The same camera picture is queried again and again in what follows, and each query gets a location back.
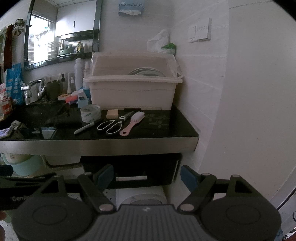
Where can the white toothbrush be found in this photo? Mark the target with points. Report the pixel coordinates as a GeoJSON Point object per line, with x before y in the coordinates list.
{"type": "Point", "coordinates": [59, 76]}

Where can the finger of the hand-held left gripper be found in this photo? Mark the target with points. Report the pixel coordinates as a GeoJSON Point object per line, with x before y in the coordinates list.
{"type": "Point", "coordinates": [5, 170]}

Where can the teal plastic basin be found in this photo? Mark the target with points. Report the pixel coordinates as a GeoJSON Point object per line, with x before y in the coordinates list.
{"type": "Point", "coordinates": [27, 168]}

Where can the blue printed packet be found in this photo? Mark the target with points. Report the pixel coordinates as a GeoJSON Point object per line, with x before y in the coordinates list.
{"type": "Point", "coordinates": [15, 85]}

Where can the black white scissors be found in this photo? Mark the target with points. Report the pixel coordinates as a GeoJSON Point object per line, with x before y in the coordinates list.
{"type": "Point", "coordinates": [117, 126]}

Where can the blue tissue pack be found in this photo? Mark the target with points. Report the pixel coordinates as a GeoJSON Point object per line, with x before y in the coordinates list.
{"type": "Point", "coordinates": [130, 8]}

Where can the white black pen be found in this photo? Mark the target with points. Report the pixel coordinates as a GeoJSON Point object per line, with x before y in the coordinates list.
{"type": "Point", "coordinates": [83, 128]}

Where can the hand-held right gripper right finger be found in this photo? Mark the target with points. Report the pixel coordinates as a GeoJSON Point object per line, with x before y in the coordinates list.
{"type": "Point", "coordinates": [188, 179]}

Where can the grey plate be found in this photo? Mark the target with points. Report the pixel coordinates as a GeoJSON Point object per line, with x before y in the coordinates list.
{"type": "Point", "coordinates": [145, 71]}

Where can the clear tape roll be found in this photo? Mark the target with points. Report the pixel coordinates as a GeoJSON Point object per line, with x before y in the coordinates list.
{"type": "Point", "coordinates": [90, 113]}

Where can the white wall hooks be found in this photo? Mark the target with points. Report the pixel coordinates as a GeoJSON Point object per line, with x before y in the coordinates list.
{"type": "Point", "coordinates": [17, 27]}

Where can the red printed packet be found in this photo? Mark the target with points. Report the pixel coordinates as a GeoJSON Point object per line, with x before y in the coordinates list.
{"type": "Point", "coordinates": [5, 99]}

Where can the white wall switch panel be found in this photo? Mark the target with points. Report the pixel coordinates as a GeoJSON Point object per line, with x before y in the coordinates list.
{"type": "Point", "coordinates": [200, 30]}

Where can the white plastic bag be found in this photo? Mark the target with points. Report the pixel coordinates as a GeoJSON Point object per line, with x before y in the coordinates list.
{"type": "Point", "coordinates": [158, 40]}

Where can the small clear spray bottle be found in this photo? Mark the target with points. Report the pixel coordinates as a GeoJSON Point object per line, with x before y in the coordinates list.
{"type": "Point", "coordinates": [86, 69]}

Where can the white round appliance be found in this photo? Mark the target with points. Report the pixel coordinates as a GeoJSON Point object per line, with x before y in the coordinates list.
{"type": "Point", "coordinates": [143, 197]}

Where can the crumpled grey rag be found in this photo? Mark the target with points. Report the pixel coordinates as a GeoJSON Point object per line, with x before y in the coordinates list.
{"type": "Point", "coordinates": [17, 125]}

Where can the beige plastic basin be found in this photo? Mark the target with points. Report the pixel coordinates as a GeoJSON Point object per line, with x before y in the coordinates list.
{"type": "Point", "coordinates": [13, 158]}

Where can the dark green cup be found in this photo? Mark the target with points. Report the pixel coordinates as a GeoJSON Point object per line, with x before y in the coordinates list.
{"type": "Point", "coordinates": [54, 90]}

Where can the small white bottle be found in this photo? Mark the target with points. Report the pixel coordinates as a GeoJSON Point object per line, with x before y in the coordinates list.
{"type": "Point", "coordinates": [72, 84]}

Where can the brown hanging towel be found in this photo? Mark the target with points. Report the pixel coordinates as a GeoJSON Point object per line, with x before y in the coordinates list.
{"type": "Point", "coordinates": [8, 48]}

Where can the black vanity counter steel edge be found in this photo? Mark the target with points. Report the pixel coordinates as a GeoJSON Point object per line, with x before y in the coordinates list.
{"type": "Point", "coordinates": [161, 143]}

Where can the beige dish rack box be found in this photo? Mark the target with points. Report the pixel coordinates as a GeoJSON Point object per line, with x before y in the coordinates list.
{"type": "Point", "coordinates": [129, 92]}

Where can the green plastic bag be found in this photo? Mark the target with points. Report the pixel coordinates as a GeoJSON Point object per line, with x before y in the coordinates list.
{"type": "Point", "coordinates": [170, 47]}

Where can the wall mirror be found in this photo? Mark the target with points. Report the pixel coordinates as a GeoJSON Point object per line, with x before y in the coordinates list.
{"type": "Point", "coordinates": [69, 23]}

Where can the tall white bottle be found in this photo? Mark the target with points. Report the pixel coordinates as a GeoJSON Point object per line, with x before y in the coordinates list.
{"type": "Point", "coordinates": [78, 74]}

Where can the black sink basin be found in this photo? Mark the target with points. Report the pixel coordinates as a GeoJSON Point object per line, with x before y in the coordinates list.
{"type": "Point", "coordinates": [46, 115]}

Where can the tan soap bar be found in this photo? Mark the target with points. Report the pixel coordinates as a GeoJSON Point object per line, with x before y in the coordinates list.
{"type": "Point", "coordinates": [112, 113]}

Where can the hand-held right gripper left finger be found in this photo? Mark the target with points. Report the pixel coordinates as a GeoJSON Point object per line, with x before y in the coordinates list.
{"type": "Point", "coordinates": [105, 177]}

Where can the chrome faucet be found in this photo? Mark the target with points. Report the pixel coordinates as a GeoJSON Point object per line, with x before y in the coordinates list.
{"type": "Point", "coordinates": [32, 87]}

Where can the pink scrub brush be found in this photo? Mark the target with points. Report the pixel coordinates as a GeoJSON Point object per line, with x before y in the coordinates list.
{"type": "Point", "coordinates": [133, 122]}

